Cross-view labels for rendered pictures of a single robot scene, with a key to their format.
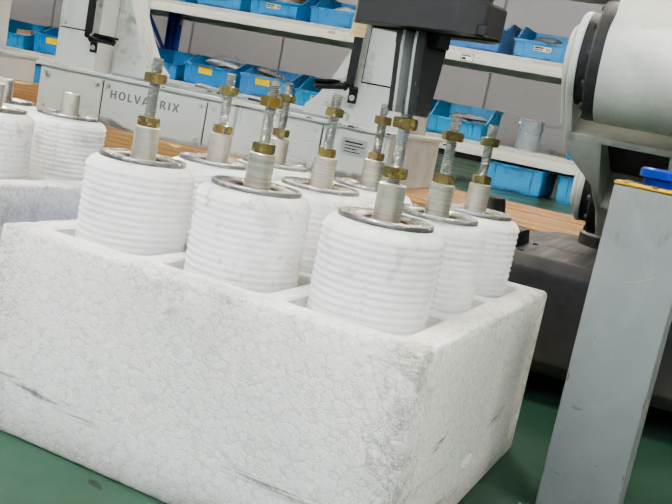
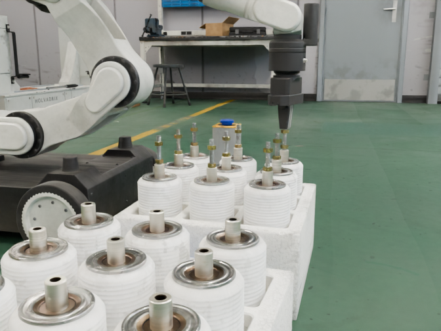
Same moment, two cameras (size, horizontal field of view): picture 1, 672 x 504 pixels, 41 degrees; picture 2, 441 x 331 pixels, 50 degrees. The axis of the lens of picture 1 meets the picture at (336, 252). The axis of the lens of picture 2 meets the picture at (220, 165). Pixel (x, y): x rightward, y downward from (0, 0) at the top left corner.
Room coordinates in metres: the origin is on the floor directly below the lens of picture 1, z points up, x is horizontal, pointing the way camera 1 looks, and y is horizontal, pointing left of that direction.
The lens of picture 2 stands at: (1.01, 1.09, 0.50)
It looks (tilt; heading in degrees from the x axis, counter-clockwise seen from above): 13 degrees down; 261
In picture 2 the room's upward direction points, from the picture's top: straight up
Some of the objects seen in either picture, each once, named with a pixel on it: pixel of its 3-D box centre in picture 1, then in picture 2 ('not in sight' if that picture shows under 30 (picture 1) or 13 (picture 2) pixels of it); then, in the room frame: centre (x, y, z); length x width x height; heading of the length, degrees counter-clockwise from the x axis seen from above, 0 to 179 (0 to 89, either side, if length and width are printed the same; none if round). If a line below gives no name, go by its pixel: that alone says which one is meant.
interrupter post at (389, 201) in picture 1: (389, 204); (283, 156); (0.68, -0.03, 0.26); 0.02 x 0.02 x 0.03
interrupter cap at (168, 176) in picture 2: (274, 164); (159, 176); (0.99, 0.09, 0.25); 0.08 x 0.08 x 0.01
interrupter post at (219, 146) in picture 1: (219, 149); (211, 175); (0.89, 0.13, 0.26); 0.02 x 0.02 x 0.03
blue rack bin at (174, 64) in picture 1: (174, 64); not in sight; (6.61, 1.43, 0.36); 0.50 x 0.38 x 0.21; 159
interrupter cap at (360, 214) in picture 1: (385, 221); (283, 161); (0.68, -0.03, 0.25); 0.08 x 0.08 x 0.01
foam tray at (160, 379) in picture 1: (289, 349); (226, 234); (0.84, 0.03, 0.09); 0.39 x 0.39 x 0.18; 66
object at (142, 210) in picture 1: (127, 259); (266, 226); (0.78, 0.18, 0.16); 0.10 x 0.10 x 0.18
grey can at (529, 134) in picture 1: (529, 135); not in sight; (5.53, -1.03, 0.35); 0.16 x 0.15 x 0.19; 68
